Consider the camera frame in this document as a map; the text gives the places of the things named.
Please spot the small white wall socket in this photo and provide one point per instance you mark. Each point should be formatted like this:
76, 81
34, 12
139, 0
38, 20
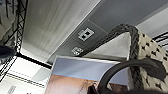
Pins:
77, 51

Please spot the large white wall socket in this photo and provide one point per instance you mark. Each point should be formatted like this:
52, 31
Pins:
85, 34

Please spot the long grey wall band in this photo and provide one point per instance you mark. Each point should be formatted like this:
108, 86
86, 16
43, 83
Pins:
110, 16

